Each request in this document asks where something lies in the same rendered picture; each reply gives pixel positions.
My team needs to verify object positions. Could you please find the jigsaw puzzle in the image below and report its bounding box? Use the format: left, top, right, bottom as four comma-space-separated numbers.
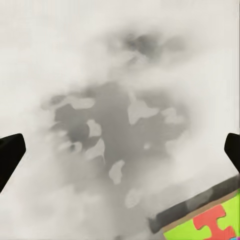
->
161, 188, 240, 240

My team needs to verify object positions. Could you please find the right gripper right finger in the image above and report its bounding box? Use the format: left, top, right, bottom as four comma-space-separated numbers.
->
224, 132, 240, 173

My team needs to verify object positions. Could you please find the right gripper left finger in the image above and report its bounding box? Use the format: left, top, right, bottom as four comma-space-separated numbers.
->
0, 133, 26, 193

